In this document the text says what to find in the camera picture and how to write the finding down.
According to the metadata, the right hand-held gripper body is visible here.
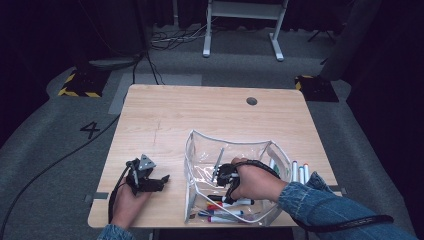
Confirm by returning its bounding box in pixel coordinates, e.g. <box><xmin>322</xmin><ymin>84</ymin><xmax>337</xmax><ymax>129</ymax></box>
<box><xmin>212</xmin><ymin>147</ymin><xmax>241</xmax><ymax>205</ymax></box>

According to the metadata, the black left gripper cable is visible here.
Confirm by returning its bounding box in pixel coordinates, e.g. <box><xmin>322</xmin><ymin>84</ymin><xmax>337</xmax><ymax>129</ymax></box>
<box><xmin>108</xmin><ymin>165</ymin><xmax>133</xmax><ymax>225</ymax></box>

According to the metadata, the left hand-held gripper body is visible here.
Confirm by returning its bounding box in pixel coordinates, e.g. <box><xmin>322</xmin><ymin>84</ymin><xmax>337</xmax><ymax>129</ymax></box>
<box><xmin>125</xmin><ymin>153</ymin><xmax>158</xmax><ymax>196</ymax></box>

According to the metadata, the clear plastic pouch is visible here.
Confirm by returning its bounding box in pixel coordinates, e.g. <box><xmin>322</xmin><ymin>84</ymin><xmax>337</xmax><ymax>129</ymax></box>
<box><xmin>182</xmin><ymin>129</ymin><xmax>294</xmax><ymax>228</ymax></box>

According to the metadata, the bundle of floor cables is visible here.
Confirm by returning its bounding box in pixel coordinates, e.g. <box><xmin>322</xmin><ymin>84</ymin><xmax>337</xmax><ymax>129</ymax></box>
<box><xmin>149</xmin><ymin>23</ymin><xmax>221</xmax><ymax>52</ymax></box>

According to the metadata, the black yellow striped base plate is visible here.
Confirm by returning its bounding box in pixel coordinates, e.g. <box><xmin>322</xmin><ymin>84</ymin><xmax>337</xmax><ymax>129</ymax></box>
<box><xmin>58</xmin><ymin>68</ymin><xmax>111</xmax><ymax>99</ymax></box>
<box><xmin>294</xmin><ymin>75</ymin><xmax>339</xmax><ymax>103</ymax></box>

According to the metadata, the long black floor cable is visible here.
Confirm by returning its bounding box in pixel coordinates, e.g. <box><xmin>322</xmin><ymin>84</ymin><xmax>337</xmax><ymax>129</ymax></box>
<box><xmin>0</xmin><ymin>114</ymin><xmax>122</xmax><ymax>234</ymax></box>

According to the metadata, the person's left hand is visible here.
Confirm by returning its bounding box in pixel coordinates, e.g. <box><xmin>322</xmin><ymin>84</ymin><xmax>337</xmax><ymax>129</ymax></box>
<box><xmin>110</xmin><ymin>183</ymin><xmax>152</xmax><ymax>231</ymax></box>

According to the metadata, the black tripod stand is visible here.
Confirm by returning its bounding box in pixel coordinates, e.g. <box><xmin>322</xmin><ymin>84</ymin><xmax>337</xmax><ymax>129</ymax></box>
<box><xmin>306</xmin><ymin>29</ymin><xmax>338</xmax><ymax>44</ymax></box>

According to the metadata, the grey flat stand base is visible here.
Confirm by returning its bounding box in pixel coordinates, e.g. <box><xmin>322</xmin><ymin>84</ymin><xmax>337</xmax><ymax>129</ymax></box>
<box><xmin>88</xmin><ymin>57</ymin><xmax>143</xmax><ymax>72</ymax></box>

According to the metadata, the white metal table frame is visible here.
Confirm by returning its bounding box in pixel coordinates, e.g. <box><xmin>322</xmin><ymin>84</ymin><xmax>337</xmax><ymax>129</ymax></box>
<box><xmin>202</xmin><ymin>0</ymin><xmax>290</xmax><ymax>62</ymax></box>

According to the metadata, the person's right hand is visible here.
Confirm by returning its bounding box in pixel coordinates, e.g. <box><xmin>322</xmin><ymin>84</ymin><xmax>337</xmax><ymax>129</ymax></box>
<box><xmin>230</xmin><ymin>157</ymin><xmax>289</xmax><ymax>204</ymax></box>

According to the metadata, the black capped marker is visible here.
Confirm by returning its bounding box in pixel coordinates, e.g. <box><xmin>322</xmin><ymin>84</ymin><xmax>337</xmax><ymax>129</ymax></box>
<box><xmin>206</xmin><ymin>194</ymin><xmax>256</xmax><ymax>206</ymax></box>

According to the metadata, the grey drape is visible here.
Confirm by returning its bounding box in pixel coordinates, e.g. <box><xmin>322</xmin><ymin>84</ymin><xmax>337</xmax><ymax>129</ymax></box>
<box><xmin>320</xmin><ymin>0</ymin><xmax>384</xmax><ymax>82</ymax></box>

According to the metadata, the dark blue capped marker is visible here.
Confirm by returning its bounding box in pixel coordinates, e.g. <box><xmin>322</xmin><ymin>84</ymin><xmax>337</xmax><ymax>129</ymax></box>
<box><xmin>198</xmin><ymin>209</ymin><xmax>245</xmax><ymax>217</ymax></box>

